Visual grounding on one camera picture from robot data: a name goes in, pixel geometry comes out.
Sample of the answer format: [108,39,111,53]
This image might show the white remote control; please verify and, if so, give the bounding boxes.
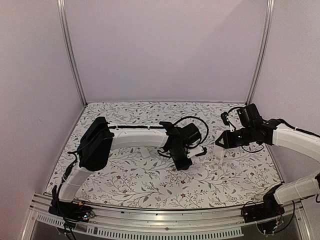
[213,130,225,165]

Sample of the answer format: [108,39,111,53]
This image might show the white battery cover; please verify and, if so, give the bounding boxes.
[140,147,150,159]

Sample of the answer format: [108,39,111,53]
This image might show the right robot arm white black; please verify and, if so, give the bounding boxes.
[215,103,320,218]

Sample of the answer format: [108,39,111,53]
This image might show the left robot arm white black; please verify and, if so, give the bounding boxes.
[51,116,207,217]

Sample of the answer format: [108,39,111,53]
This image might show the floral patterned table mat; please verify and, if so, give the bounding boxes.
[44,102,282,209]

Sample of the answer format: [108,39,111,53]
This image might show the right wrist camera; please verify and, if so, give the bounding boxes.
[220,112,239,132]

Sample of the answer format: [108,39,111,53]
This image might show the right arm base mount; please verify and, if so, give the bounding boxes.
[241,203,285,223]

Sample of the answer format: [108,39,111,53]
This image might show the front aluminium rail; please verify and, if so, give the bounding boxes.
[21,193,313,240]

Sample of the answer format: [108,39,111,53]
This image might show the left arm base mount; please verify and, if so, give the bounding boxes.
[48,200,95,222]

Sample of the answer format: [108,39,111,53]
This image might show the right aluminium frame post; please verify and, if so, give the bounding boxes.
[245,0,275,105]

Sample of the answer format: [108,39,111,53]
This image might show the aluminium frame post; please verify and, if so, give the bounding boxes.
[56,0,88,108]
[245,0,275,105]

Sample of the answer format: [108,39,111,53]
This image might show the left aluminium frame post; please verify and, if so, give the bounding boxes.
[56,0,88,108]

